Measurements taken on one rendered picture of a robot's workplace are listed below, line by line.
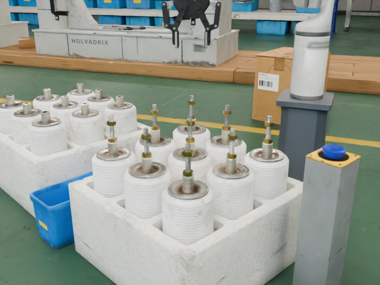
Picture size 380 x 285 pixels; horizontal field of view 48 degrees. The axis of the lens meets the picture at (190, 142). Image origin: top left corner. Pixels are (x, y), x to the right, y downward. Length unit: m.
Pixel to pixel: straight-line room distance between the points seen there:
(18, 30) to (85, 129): 3.02
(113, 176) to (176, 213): 0.22
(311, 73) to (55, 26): 2.55
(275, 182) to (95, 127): 0.55
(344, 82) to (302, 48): 1.47
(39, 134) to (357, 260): 0.84
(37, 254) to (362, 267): 0.75
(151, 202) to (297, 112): 0.54
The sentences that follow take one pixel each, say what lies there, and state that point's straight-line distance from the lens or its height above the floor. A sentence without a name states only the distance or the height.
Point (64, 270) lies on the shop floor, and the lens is 1.03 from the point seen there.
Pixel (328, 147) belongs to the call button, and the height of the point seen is 0.33.
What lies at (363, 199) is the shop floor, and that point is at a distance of 1.38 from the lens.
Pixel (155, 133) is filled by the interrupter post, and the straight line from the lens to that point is 0.99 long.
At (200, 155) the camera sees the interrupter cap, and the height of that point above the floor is 0.25.
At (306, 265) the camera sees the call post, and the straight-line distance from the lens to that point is 0.88.
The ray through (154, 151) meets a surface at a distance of 0.97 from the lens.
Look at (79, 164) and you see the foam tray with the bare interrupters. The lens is 1.20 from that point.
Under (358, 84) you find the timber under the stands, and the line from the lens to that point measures 2.65.
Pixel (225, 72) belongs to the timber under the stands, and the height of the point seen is 0.06.
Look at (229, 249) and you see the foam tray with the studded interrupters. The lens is 0.81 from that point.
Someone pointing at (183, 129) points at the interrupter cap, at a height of 0.25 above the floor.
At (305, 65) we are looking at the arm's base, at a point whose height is 0.39.
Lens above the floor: 0.60
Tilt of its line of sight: 21 degrees down
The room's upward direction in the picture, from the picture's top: straight up
